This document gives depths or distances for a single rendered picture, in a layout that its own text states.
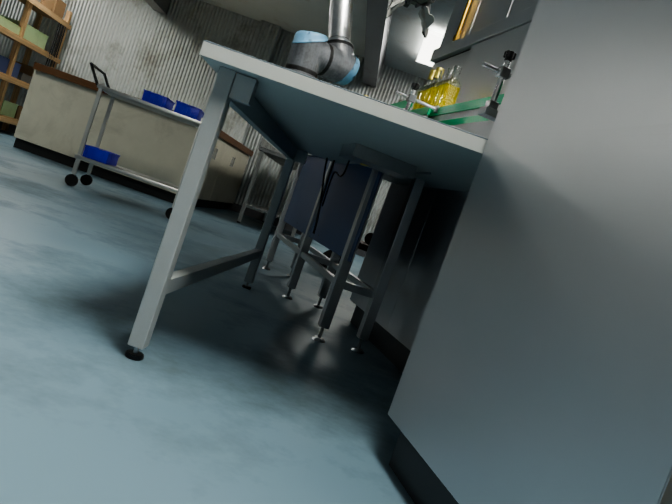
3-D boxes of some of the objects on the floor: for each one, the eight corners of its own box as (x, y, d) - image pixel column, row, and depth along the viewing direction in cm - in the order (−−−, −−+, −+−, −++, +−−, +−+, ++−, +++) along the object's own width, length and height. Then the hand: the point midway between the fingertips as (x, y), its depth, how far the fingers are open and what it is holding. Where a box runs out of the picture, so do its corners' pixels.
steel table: (308, 238, 890) (330, 172, 884) (294, 243, 692) (323, 158, 686) (260, 221, 891) (283, 155, 885) (233, 221, 693) (262, 137, 687)
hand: (404, 29), depth 189 cm, fingers open, 14 cm apart
